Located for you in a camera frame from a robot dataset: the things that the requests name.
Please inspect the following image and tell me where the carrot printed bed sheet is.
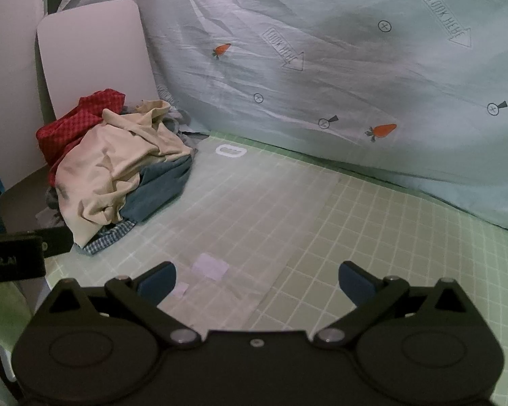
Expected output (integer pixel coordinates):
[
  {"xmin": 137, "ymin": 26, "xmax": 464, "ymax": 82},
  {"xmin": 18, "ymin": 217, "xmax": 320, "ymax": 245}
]
[{"xmin": 46, "ymin": 0, "xmax": 508, "ymax": 238}]

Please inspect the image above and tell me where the beige garment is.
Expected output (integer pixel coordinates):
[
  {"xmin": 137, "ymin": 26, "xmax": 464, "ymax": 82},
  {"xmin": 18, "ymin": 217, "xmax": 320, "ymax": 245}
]
[{"xmin": 55, "ymin": 99, "xmax": 194, "ymax": 248}]

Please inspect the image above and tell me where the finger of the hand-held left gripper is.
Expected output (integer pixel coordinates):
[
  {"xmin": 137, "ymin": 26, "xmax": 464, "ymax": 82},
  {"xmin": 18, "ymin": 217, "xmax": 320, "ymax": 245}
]
[{"xmin": 25, "ymin": 227, "xmax": 75, "ymax": 258}]

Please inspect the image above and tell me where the large white paper patch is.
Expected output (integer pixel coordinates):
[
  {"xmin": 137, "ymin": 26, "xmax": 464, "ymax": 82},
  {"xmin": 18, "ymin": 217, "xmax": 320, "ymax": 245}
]
[{"xmin": 192, "ymin": 254, "xmax": 230, "ymax": 282}]

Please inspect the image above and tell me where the grey garment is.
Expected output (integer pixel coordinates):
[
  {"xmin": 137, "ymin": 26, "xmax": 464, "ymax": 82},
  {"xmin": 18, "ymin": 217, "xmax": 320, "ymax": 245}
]
[{"xmin": 162, "ymin": 108, "xmax": 212, "ymax": 150}]

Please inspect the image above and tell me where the red checked garment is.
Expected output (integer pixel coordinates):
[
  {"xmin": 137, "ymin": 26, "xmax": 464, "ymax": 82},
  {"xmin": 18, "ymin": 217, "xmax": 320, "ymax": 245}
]
[{"xmin": 37, "ymin": 89, "xmax": 126, "ymax": 166}]

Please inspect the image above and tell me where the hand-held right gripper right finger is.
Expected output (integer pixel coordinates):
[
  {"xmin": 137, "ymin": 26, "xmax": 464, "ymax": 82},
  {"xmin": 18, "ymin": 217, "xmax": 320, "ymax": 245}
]
[{"xmin": 313, "ymin": 261, "xmax": 470, "ymax": 349}]

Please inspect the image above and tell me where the white chair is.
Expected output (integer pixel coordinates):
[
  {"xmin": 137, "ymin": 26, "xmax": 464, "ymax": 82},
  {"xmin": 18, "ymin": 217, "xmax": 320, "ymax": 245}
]
[{"xmin": 0, "ymin": 0, "xmax": 162, "ymax": 271}]

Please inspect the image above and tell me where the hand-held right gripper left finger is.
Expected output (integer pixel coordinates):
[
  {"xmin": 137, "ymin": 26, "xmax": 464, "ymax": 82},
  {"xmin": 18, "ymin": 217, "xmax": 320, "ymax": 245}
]
[{"xmin": 46, "ymin": 261, "xmax": 204, "ymax": 349}]

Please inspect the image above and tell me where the blue plaid garment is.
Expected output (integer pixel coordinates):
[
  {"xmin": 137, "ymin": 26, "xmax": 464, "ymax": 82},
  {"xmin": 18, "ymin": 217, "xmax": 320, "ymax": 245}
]
[{"xmin": 82, "ymin": 220, "xmax": 137, "ymax": 256}]

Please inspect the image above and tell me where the green grid mat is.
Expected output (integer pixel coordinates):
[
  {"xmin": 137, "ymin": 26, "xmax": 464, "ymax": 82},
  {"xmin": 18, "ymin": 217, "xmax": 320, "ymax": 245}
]
[{"xmin": 0, "ymin": 133, "xmax": 508, "ymax": 347}]

